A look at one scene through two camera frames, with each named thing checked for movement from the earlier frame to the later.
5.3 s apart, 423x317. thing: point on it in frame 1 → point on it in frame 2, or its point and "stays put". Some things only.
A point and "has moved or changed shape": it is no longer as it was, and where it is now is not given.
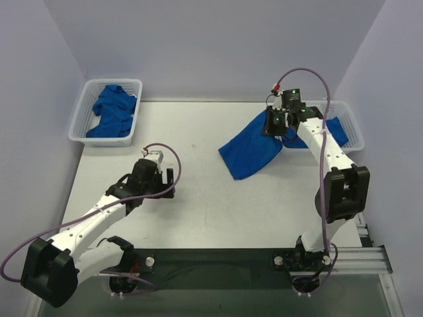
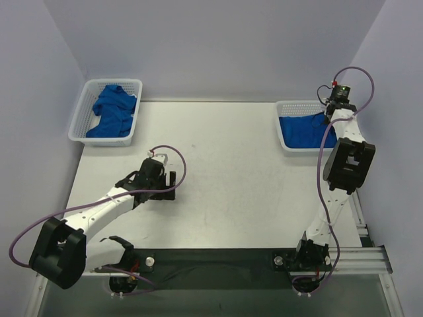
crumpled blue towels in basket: [115, 107] stays put
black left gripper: [164, 184] stays put
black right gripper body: [273, 125] → [330, 107]
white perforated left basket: [85, 118] stays put
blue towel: [248, 151] has moved or changed shape
